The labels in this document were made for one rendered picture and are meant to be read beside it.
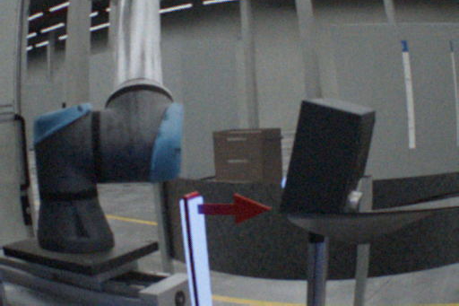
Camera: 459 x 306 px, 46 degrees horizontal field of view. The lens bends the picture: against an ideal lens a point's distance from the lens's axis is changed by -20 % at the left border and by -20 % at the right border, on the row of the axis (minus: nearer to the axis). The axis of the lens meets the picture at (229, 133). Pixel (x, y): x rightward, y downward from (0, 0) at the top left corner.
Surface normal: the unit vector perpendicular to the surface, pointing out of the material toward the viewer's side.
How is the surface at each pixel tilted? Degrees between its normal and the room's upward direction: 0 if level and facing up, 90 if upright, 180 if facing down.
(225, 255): 90
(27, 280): 90
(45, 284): 90
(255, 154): 90
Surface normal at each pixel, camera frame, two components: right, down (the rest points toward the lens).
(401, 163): -0.56, 0.07
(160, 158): 0.19, 0.41
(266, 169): 0.85, -0.02
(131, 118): 0.04, -0.57
